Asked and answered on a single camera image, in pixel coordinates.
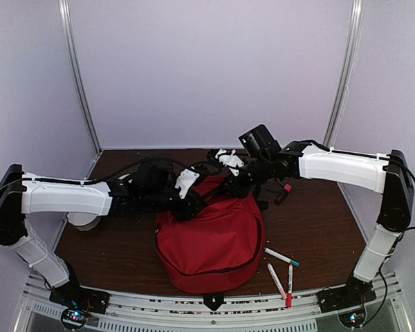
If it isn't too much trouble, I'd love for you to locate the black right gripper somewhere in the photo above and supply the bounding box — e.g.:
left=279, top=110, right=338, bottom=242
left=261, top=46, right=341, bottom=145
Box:
left=219, top=155, right=273, bottom=199

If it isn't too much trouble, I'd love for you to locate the black pink highlighter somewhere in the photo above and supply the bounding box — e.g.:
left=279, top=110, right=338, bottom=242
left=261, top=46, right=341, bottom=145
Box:
left=275, top=184, right=292, bottom=205

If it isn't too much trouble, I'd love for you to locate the red backpack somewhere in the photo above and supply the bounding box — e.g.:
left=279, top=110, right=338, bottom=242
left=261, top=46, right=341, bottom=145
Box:
left=154, top=194, right=266, bottom=311

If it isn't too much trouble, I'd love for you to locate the pink capped white marker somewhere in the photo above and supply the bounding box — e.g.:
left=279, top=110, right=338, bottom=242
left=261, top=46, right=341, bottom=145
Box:
left=267, top=263, right=287, bottom=300

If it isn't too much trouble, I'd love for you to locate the teal capped white marker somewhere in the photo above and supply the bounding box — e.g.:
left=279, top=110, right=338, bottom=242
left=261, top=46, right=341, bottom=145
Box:
left=264, top=247, right=300, bottom=267

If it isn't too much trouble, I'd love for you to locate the red capped white marker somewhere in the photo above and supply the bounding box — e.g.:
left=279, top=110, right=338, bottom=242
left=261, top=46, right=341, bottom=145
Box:
left=286, top=264, right=293, bottom=308

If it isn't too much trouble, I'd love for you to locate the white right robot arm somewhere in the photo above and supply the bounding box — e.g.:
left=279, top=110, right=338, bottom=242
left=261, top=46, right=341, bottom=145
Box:
left=214, top=124, right=415, bottom=306

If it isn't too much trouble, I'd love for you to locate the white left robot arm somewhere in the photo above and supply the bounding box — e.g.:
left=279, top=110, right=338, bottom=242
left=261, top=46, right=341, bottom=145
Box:
left=0, top=158, right=208, bottom=307

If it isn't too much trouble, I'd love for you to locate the scalloped white bowl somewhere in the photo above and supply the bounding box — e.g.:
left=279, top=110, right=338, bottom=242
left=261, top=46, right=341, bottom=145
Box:
left=66, top=212, right=101, bottom=231

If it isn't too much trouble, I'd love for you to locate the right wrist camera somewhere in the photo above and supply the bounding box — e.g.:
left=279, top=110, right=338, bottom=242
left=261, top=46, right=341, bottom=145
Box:
left=214, top=149, right=244, bottom=176

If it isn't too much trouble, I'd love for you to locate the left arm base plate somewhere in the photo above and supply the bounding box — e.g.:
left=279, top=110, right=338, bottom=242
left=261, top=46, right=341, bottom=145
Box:
left=49, top=283, right=110, bottom=314

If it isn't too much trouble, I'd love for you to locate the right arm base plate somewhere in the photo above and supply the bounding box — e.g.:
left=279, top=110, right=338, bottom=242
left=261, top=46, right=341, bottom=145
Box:
left=317, top=285, right=377, bottom=313

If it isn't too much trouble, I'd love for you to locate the right aluminium frame post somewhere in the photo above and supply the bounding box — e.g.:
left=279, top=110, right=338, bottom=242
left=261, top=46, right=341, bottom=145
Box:
left=323, top=0, right=365, bottom=147

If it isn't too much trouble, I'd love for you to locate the aluminium frame post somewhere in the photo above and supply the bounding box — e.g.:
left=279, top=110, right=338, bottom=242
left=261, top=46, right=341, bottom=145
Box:
left=59, top=0, right=102, bottom=154
left=323, top=0, right=365, bottom=147

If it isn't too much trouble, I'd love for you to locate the front aluminium rail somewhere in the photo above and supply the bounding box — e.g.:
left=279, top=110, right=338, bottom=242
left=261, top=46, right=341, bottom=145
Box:
left=13, top=273, right=412, bottom=332

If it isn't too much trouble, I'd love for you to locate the left aluminium frame post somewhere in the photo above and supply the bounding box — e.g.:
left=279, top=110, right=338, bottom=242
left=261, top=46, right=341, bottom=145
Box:
left=59, top=0, right=102, bottom=154

